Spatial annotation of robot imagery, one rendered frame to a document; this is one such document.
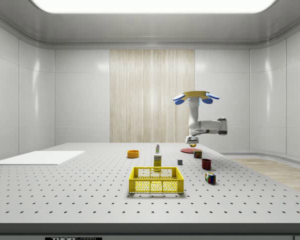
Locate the yellow carton box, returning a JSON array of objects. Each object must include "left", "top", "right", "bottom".
[{"left": 153, "top": 154, "right": 163, "bottom": 173}]

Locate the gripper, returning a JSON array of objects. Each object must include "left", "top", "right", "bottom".
[{"left": 185, "top": 135, "right": 200, "bottom": 146}]

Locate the white board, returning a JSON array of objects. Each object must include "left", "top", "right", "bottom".
[{"left": 0, "top": 150, "right": 86, "bottom": 166}]

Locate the yellow basket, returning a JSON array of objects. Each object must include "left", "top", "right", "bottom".
[{"left": 128, "top": 166, "right": 186, "bottom": 195}]

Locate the red mug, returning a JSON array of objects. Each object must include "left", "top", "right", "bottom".
[{"left": 201, "top": 158, "right": 213, "bottom": 170}]

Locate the puzzle cube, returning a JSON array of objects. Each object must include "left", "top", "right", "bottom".
[{"left": 204, "top": 171, "right": 217, "bottom": 185}]

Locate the yellow bowl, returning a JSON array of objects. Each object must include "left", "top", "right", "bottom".
[{"left": 126, "top": 149, "right": 141, "bottom": 159}]

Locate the red plate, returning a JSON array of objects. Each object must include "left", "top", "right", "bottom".
[{"left": 180, "top": 147, "right": 203, "bottom": 154}]

